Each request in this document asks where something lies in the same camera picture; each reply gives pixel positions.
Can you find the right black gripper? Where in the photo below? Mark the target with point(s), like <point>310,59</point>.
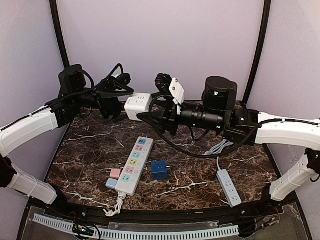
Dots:
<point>171,121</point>

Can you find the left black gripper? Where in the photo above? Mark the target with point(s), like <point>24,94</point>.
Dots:
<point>107,104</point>

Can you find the white cube socket adapter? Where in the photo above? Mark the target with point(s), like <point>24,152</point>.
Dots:
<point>137,103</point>

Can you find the blue cube socket adapter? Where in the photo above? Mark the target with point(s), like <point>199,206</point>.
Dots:
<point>159,170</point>

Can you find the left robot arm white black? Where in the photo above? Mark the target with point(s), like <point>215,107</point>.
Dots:
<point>77,91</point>

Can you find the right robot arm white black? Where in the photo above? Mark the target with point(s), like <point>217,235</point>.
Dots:
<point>217,112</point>

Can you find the white multicolour power strip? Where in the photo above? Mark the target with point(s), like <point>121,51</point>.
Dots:
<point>134,167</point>

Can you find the pink cube charger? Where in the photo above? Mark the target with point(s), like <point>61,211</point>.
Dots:
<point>115,173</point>

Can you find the light blue cube charger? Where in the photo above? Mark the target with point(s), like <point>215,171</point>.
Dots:
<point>111,183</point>

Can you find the grey-blue small power strip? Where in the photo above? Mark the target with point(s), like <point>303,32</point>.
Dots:
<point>223,176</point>

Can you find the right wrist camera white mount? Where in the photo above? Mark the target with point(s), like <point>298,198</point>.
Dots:
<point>172,87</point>

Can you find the black front table rail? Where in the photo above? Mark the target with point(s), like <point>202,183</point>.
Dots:
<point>246,215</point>

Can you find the left black frame post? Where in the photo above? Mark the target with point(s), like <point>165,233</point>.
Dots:
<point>59,33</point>

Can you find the black frame post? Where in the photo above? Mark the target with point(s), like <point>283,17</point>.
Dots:
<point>258,52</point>
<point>59,33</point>

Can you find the white slotted cable duct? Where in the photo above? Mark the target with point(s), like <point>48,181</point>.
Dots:
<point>132,231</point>

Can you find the right black frame post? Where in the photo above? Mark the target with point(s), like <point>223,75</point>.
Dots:
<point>258,52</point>

